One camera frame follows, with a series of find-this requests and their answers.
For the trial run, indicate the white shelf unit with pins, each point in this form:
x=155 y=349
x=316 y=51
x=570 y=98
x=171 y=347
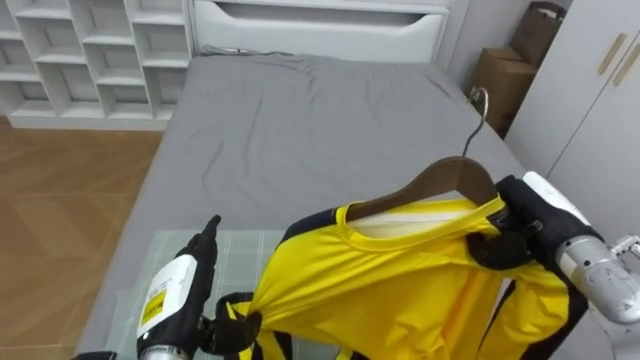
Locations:
x=90 y=60

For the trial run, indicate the grey bed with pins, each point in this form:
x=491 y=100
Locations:
x=300 y=125

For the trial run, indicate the tall brown cardboard box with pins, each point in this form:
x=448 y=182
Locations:
x=537 y=32

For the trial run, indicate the yellow and black shirt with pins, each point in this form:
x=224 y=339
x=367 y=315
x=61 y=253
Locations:
x=400 y=295

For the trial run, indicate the brown wooden clothes hanger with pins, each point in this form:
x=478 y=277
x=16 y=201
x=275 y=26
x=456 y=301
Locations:
x=440 y=185

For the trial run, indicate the white wardrobe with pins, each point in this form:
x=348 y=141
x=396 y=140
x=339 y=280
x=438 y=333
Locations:
x=585 y=110

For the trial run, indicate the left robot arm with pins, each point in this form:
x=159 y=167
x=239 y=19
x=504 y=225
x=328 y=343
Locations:
x=162 y=354

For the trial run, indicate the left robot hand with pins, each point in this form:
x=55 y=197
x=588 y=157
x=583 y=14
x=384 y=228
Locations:
x=172 y=300

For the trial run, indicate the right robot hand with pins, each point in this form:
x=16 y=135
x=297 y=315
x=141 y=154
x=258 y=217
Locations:
x=535 y=225

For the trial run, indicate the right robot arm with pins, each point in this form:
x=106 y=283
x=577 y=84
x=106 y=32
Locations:
x=602 y=280

